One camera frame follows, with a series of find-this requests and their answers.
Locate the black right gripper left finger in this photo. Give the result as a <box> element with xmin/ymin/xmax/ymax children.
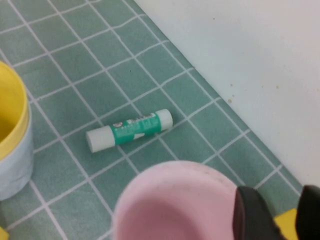
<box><xmin>233</xmin><ymin>186</ymin><xmax>282</xmax><ymax>240</ymax></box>

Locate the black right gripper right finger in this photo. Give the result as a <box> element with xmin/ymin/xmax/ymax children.
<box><xmin>295</xmin><ymin>184</ymin><xmax>320</xmax><ymax>240</ymax></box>

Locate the pink plastic cup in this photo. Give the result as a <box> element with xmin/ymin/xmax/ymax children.
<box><xmin>111</xmin><ymin>160</ymin><xmax>241</xmax><ymax>240</ymax></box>

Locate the yellow plastic cup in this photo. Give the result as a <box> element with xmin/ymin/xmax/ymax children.
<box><xmin>0</xmin><ymin>61</ymin><xmax>30</xmax><ymax>162</ymax></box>

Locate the green white glue stick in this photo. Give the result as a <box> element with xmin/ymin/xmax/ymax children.
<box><xmin>85</xmin><ymin>108</ymin><xmax>174</xmax><ymax>154</ymax></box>

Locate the green grid tablecloth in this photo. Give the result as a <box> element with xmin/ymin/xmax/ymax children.
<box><xmin>0</xmin><ymin>0</ymin><xmax>305</xmax><ymax>240</ymax></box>

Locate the light blue plastic cup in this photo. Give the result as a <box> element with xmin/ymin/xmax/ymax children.
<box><xmin>0</xmin><ymin>119</ymin><xmax>35</xmax><ymax>202</ymax></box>

